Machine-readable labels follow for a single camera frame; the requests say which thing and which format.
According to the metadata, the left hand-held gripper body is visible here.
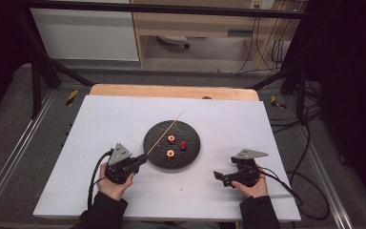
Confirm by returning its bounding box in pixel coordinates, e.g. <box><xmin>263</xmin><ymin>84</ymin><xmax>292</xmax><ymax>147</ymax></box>
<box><xmin>104</xmin><ymin>142</ymin><xmax>141</xmax><ymax>185</ymax></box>

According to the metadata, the white cabinet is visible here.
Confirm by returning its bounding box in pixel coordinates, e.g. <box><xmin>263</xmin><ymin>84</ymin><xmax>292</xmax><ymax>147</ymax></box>
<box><xmin>28</xmin><ymin>0</ymin><xmax>140</xmax><ymax>62</ymax></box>

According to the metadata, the bundle of black cables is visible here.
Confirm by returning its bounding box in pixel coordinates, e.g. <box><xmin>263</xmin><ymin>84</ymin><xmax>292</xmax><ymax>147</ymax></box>
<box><xmin>235</xmin><ymin>15</ymin><xmax>323</xmax><ymax>135</ymax></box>

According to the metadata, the wooden skewer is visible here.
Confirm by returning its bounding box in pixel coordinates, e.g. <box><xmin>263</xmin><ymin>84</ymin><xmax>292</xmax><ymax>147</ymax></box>
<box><xmin>146</xmin><ymin>111</ymin><xmax>185</xmax><ymax>156</ymax></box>

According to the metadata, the white board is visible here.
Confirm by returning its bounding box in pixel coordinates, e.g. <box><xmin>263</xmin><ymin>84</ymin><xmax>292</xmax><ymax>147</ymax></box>
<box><xmin>32</xmin><ymin>94</ymin><xmax>302</xmax><ymax>222</ymax></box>

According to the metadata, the black round plate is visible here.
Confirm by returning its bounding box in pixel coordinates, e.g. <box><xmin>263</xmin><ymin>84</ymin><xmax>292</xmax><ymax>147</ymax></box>
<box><xmin>143</xmin><ymin>119</ymin><xmax>201</xmax><ymax>171</ymax></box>

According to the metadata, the wooden table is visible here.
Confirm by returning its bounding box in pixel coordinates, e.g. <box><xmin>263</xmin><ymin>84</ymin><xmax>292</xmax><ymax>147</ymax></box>
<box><xmin>89</xmin><ymin>83</ymin><xmax>260</xmax><ymax>102</ymax></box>

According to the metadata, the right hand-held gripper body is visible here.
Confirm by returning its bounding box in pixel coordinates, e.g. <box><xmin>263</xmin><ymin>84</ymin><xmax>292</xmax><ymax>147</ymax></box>
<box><xmin>227</xmin><ymin>148</ymin><xmax>270</xmax><ymax>188</ymax></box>

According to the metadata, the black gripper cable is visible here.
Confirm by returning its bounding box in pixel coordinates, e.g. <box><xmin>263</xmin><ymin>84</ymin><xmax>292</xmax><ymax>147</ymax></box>
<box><xmin>257</xmin><ymin>166</ymin><xmax>331</xmax><ymax>221</ymax></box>
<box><xmin>87</xmin><ymin>148</ymin><xmax>114</xmax><ymax>211</ymax></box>

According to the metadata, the person's left hand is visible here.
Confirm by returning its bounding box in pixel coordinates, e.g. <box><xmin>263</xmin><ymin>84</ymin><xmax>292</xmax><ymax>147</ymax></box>
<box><xmin>96</xmin><ymin>162</ymin><xmax>136</xmax><ymax>202</ymax></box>

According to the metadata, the aluminium floor rail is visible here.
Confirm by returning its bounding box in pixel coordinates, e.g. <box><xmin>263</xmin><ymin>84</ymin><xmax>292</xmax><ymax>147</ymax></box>
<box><xmin>0</xmin><ymin>90</ymin><xmax>57</xmax><ymax>209</ymax></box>
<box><xmin>296</xmin><ymin>125</ymin><xmax>355</xmax><ymax>229</ymax></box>

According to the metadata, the black metal frame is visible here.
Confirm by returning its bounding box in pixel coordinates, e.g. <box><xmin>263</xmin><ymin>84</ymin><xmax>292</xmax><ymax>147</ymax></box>
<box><xmin>13</xmin><ymin>0</ymin><xmax>318</xmax><ymax>125</ymax></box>

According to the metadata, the light wooden desk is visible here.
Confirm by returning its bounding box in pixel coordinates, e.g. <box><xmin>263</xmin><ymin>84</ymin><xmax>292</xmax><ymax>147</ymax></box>
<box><xmin>130</xmin><ymin>0</ymin><xmax>303</xmax><ymax>69</ymax></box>

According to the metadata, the chair base with wheel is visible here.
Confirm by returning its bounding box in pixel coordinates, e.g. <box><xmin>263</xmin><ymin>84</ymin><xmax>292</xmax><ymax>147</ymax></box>
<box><xmin>156</xmin><ymin>34</ymin><xmax>191</xmax><ymax>50</ymax></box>

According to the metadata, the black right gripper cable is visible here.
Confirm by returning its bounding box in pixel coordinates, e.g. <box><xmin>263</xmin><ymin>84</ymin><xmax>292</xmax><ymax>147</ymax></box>
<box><xmin>257</xmin><ymin>166</ymin><xmax>331</xmax><ymax>221</ymax></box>

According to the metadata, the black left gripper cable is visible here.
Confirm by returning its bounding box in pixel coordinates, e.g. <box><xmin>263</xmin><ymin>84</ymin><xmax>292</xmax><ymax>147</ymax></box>
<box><xmin>87</xmin><ymin>148</ymin><xmax>114</xmax><ymax>211</ymax></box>

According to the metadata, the white power strip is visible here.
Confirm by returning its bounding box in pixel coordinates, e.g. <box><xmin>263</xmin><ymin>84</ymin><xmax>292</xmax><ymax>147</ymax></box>
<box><xmin>249</xmin><ymin>0</ymin><xmax>275</xmax><ymax>10</ymax></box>

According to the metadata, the person's right hand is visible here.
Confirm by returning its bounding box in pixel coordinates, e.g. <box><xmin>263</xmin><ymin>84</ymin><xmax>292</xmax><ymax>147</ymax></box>
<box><xmin>232</xmin><ymin>165</ymin><xmax>270</xmax><ymax>198</ymax></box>

